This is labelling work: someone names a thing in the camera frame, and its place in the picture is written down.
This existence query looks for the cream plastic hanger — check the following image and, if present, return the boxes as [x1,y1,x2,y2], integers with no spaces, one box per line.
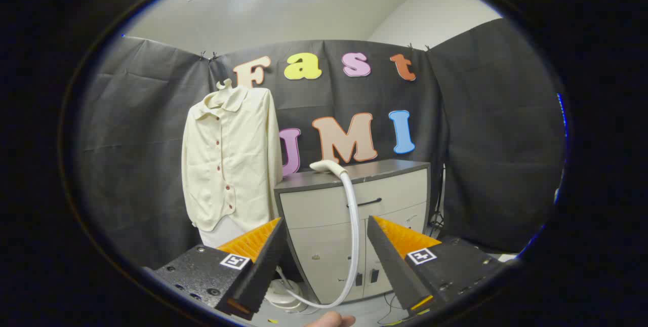
[215,78,238,107]

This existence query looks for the white garment steamer head with hose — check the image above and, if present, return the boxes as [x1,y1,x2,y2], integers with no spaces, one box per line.
[276,160,361,310]

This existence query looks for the beige cabinet with grey top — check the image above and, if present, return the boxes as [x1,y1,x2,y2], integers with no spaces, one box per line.
[273,159,432,305]

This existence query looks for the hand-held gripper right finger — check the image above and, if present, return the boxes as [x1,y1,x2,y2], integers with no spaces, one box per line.
[367,216,519,317]

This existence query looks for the white garment steamer base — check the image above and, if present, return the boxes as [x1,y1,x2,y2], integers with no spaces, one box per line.
[264,279,309,313]

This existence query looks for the tangled floor cables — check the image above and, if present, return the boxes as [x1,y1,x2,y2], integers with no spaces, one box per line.
[377,291,436,326]

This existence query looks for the cream button shirt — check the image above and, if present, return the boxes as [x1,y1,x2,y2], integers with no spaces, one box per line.
[181,86,284,232]

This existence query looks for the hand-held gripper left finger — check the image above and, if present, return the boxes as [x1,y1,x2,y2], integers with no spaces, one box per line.
[143,217,288,321]

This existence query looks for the black stand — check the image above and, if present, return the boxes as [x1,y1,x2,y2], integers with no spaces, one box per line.
[428,165,447,236]

